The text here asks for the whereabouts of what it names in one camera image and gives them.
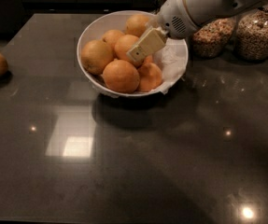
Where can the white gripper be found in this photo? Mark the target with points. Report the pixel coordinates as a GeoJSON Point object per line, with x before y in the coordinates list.
{"type": "Point", "coordinates": [172, 15]}

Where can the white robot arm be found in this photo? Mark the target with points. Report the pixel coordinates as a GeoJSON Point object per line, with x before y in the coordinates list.
{"type": "Point", "coordinates": [203, 12]}

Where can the orange at bowl back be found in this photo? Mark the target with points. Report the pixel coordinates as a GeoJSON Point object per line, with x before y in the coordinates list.
{"type": "Point", "coordinates": [136, 25]}

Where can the white bowl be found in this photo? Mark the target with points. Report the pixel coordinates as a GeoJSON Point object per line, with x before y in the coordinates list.
{"type": "Point", "coordinates": [95, 30]}

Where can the white paper liner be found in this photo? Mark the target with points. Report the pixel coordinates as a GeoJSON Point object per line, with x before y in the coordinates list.
{"type": "Point", "coordinates": [172, 60]}

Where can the small orange middle back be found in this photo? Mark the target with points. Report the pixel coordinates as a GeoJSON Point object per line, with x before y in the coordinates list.
{"type": "Point", "coordinates": [112, 36]}

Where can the middle glass grain jar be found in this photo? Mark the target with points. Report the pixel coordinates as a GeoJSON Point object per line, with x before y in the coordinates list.
{"type": "Point", "coordinates": [210, 40]}

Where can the glass grain jar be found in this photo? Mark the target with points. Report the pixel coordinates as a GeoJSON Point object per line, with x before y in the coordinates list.
{"type": "Point", "coordinates": [251, 42]}
{"type": "Point", "coordinates": [210, 40]}

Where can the right glass grain jar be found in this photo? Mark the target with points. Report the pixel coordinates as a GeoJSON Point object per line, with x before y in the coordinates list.
{"type": "Point", "coordinates": [251, 42]}

